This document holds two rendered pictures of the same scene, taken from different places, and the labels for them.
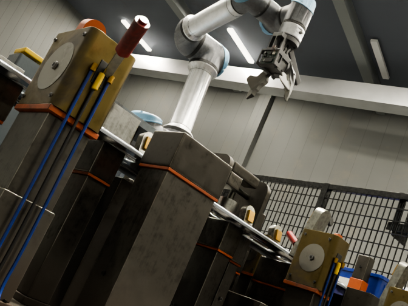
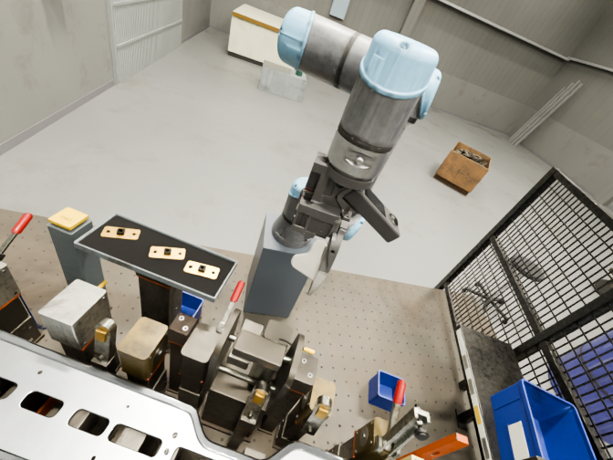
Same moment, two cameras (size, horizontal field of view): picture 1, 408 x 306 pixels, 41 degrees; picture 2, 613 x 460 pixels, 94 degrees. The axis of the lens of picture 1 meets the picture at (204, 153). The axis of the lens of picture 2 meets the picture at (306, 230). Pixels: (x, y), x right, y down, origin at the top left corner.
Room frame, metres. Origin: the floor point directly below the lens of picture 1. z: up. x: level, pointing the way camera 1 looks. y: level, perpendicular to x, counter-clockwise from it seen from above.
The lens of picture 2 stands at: (1.17, -0.30, 1.79)
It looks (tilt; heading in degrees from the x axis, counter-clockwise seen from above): 38 degrees down; 37
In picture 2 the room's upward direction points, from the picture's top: 23 degrees clockwise
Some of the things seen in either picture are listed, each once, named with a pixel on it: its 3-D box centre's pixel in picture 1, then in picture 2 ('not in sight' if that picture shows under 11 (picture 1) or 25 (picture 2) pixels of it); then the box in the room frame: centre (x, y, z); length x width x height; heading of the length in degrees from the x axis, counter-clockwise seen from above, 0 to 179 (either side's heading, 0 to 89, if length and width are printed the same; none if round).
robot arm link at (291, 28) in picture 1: (291, 35); (357, 154); (1.48, -0.09, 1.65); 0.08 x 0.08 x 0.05
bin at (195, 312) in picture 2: not in sight; (183, 310); (1.44, 0.29, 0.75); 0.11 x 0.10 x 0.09; 129
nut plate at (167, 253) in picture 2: not in sight; (167, 252); (1.36, 0.24, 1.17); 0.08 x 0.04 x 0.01; 153
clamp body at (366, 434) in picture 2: not in sight; (355, 446); (1.66, -0.40, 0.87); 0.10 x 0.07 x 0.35; 39
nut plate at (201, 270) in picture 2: not in sight; (202, 268); (1.41, 0.15, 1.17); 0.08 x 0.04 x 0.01; 138
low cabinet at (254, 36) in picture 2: not in sight; (272, 40); (6.35, 7.12, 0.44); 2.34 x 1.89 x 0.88; 55
